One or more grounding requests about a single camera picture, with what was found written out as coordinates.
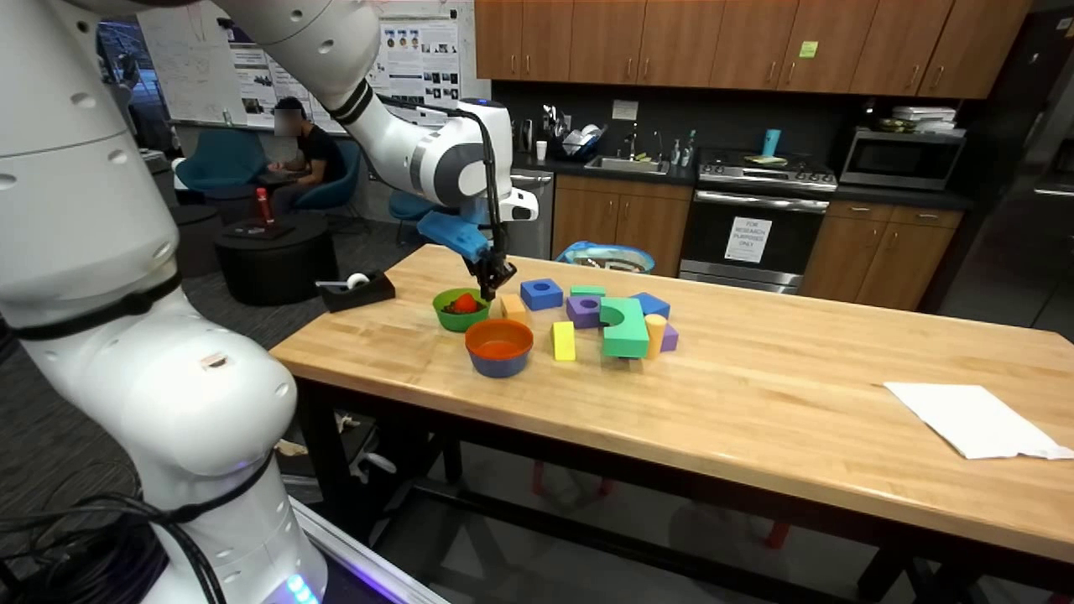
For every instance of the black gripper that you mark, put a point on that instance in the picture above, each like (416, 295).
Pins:
(492, 265)

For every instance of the orange plastic bowl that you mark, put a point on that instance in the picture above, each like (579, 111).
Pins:
(503, 337)

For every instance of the green plastic bowl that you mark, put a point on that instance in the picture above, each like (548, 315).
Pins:
(447, 321)

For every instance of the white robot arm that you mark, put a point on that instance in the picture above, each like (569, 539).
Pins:
(124, 389)

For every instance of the white robot base platform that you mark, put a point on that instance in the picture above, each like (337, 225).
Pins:
(372, 572)

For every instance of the blue plastic bowl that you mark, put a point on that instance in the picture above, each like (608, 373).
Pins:
(499, 366)

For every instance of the cream rectangular block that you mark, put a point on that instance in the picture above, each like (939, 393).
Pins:
(515, 307)

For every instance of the blue square block with hole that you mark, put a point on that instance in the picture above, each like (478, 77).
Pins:
(542, 295)

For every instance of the grey dishwasher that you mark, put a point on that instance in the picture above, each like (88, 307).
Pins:
(536, 222)

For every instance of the yellow wedge block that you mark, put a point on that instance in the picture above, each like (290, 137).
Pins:
(561, 343)

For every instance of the purple block with hole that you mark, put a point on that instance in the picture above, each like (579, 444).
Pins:
(583, 312)

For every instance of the small green block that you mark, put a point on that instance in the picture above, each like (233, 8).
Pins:
(590, 293)

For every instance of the light blue chair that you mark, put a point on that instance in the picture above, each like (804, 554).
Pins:
(607, 257)

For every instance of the teal armchair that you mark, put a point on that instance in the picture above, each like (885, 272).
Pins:
(403, 209)
(219, 161)

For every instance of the black tape dispenser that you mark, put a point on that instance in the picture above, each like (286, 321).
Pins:
(356, 293)

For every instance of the green arch foam block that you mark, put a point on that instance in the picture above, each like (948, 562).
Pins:
(625, 332)

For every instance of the wide wooden base cabinet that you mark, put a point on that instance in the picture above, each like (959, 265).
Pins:
(624, 222)

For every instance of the blue flat block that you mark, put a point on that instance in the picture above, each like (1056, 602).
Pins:
(653, 303)

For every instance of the tan cylinder block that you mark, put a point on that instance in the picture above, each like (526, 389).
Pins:
(657, 332)

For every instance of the steel kitchen sink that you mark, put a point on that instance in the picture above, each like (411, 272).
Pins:
(625, 165)

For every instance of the small dark purple block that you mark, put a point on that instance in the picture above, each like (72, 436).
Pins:
(670, 337)

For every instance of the seated person in black shirt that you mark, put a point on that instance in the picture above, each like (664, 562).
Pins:
(322, 155)

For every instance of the black round ottoman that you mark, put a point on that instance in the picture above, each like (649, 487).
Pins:
(270, 264)

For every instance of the red bottle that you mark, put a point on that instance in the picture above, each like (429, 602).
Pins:
(263, 204)

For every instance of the white printed notice sheet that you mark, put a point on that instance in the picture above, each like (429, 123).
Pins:
(748, 240)

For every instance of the stainless steel oven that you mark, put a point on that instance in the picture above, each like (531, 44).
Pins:
(760, 212)

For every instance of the teal cup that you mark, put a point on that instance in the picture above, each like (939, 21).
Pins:
(770, 142)

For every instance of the narrow wooden base cabinet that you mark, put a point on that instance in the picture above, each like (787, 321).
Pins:
(885, 257)

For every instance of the yellow sticky note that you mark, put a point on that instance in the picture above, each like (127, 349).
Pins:
(807, 48)

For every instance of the black microwave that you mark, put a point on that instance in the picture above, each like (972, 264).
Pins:
(901, 159)

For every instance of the white bowls stack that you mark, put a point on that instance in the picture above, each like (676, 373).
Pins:
(923, 119)

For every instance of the white paper sheet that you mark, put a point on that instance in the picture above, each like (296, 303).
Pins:
(976, 419)

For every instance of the stainless steel refrigerator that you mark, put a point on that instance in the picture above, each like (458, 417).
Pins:
(1017, 203)

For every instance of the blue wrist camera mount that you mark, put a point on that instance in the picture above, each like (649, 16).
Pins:
(456, 231)

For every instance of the white wall plate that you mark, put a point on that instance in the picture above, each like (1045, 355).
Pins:
(625, 109)

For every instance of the black metal table frame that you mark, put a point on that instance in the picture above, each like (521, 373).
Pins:
(558, 506)

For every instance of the white wall poster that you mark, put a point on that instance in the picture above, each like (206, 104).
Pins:
(421, 53)

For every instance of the wooden wall cabinets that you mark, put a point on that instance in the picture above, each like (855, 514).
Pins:
(693, 44)

